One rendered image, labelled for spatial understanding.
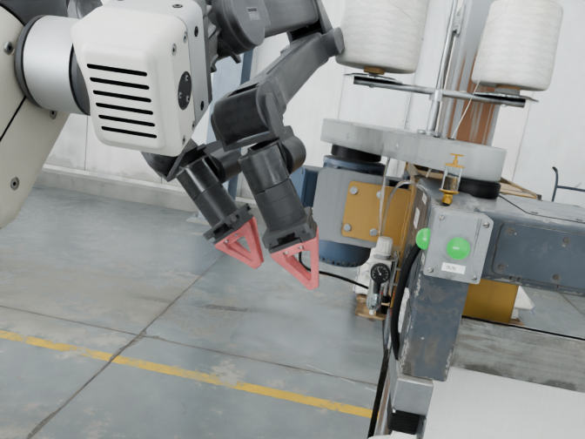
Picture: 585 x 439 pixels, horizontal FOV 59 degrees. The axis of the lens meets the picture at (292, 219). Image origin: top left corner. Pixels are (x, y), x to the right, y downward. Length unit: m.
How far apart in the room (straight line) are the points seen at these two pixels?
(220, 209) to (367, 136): 0.36
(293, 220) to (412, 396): 0.33
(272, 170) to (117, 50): 0.28
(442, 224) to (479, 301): 0.43
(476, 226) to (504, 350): 0.35
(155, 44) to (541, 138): 5.83
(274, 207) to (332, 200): 0.47
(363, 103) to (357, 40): 4.90
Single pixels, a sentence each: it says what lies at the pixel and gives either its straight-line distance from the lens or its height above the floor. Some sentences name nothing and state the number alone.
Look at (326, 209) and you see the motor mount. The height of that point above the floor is 1.22.
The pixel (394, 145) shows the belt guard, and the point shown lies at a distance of 0.99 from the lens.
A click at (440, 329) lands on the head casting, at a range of 0.80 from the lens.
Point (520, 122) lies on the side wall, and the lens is 6.11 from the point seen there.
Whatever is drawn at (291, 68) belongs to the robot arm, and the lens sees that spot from 0.82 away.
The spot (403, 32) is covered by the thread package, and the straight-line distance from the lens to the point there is 1.02.
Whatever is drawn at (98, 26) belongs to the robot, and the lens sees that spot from 0.49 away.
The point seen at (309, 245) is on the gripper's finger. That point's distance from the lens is 0.68.
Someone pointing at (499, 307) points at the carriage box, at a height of 1.10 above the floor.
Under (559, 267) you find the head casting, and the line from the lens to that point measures 0.81.
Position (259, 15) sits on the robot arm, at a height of 1.54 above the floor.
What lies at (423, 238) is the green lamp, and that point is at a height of 1.29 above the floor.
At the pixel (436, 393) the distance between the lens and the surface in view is 1.04.
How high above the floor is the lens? 1.44
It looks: 13 degrees down
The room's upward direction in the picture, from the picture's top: 8 degrees clockwise
